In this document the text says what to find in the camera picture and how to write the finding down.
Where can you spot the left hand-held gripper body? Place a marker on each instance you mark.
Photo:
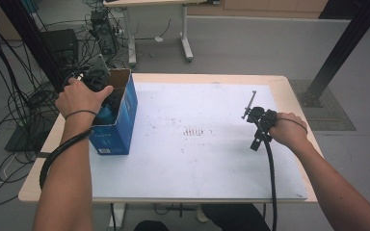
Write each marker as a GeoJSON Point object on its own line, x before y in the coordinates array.
{"type": "Point", "coordinates": [98, 75]}

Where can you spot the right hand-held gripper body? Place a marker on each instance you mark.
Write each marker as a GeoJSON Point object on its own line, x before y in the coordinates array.
{"type": "Point", "coordinates": [265, 120]}

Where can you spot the blue cardboard box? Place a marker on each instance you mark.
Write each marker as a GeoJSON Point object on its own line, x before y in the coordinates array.
{"type": "Point", "coordinates": [117, 134]}

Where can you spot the person's right hand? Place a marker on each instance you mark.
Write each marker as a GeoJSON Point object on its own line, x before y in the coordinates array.
{"type": "Point", "coordinates": [289, 130]}

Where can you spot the person's left hand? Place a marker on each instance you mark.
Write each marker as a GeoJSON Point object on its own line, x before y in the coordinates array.
{"type": "Point", "coordinates": [77, 97]}

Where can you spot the black wrist band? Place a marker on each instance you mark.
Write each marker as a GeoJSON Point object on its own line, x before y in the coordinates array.
{"type": "Point", "coordinates": [297, 123]}
{"type": "Point", "coordinates": [80, 111]}

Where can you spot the computer tower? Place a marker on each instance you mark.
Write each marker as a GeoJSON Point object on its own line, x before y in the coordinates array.
{"type": "Point", "coordinates": [104, 32]}

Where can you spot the black equipment box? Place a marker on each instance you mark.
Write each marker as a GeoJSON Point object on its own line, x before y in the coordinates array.
{"type": "Point", "coordinates": [61, 45]}

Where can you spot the white desk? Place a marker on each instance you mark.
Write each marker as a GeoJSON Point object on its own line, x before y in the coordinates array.
{"type": "Point", "coordinates": [131, 35]}

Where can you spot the white table mat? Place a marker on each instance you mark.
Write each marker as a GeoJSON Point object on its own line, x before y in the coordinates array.
{"type": "Point", "coordinates": [189, 166]}

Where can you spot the person's dark pants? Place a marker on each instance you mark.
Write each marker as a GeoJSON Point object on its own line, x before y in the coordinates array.
{"type": "Point", "coordinates": [234, 218]}

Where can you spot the black metal stand post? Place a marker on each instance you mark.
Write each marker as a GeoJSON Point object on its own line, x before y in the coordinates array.
{"type": "Point", "coordinates": [32, 41]}
{"type": "Point", "coordinates": [343, 45]}

